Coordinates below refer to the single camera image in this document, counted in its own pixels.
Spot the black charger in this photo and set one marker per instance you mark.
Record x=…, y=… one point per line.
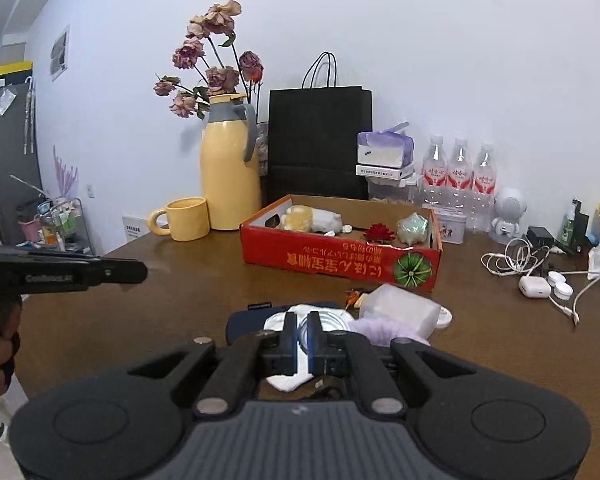
x=540, y=237

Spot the yellow mug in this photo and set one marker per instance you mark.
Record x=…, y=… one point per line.
x=187, y=220

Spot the dried pink flower bouquet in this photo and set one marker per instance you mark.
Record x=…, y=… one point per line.
x=222, y=12

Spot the white contact lens case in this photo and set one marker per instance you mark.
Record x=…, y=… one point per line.
x=560, y=285

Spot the red cardboard box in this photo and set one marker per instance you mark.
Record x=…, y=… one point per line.
x=330, y=265

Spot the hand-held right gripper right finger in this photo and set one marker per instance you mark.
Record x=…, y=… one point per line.
x=320, y=347

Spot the translucent plastic case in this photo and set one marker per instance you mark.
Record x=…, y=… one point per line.
x=400, y=307

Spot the small white round dish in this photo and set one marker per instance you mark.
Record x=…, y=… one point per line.
x=444, y=319

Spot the purple tissue pack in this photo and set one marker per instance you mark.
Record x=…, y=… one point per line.
x=380, y=152

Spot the black stand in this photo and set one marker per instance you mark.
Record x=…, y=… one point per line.
x=582, y=230

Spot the dark grey refrigerator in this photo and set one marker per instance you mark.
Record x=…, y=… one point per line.
x=10, y=160

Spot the white printed tin box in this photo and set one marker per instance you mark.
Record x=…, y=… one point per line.
x=450, y=227

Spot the white cloth bag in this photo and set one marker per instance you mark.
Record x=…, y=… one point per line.
x=330, y=322

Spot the black paper bag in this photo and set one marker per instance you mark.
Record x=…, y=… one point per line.
x=320, y=135

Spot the navy pouch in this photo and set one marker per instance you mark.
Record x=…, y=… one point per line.
x=245, y=325

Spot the white robot speaker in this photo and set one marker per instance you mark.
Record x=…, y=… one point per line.
x=507, y=207

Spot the purple lavender bunch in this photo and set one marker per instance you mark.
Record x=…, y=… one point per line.
x=66, y=172

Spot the yellow thermos jug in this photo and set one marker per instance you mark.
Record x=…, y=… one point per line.
x=230, y=175

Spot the yellow box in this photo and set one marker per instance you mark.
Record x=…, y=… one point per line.
x=15, y=70

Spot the yellow white plush toy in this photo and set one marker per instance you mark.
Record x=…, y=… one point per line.
x=300, y=217

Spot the green spray bottle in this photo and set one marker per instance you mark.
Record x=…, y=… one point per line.
x=568, y=227

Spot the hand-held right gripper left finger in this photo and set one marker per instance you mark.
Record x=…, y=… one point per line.
x=287, y=345

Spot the red rose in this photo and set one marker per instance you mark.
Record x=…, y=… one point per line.
x=379, y=232

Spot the green iridescent ball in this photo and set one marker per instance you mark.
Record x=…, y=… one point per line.
x=412, y=227

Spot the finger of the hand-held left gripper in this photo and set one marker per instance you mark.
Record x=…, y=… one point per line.
x=120, y=272

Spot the metal storage rack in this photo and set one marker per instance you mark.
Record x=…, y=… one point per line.
x=62, y=227

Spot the small orange black trinket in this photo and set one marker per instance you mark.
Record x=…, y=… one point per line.
x=355, y=297

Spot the wall picture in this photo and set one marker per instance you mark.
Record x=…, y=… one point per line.
x=60, y=52

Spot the clear snack container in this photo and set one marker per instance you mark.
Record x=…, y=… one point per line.
x=392, y=192

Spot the white earbuds case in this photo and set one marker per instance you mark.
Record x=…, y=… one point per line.
x=534, y=286

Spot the clear water bottle red label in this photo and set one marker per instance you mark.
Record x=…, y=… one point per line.
x=459, y=175
x=435, y=170
x=484, y=180

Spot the purple fluffy headband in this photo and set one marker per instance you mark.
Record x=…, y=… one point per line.
x=375, y=332

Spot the white flat box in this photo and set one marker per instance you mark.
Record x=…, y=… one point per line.
x=382, y=171

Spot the brown speckled pouch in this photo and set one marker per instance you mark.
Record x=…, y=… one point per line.
x=263, y=147

